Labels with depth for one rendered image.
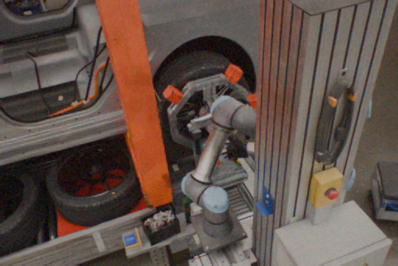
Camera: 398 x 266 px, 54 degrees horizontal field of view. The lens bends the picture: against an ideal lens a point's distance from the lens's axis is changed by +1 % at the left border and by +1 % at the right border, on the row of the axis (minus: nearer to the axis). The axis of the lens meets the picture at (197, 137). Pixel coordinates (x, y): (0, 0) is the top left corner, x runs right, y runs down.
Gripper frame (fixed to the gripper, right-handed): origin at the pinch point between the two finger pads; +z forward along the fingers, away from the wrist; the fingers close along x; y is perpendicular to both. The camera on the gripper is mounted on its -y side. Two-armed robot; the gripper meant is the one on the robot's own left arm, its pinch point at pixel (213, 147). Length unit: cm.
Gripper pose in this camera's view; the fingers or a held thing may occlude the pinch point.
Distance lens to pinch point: 225.6
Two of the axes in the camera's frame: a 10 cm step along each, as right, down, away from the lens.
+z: -9.5, 0.5, 3.2
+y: 2.2, 8.1, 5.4
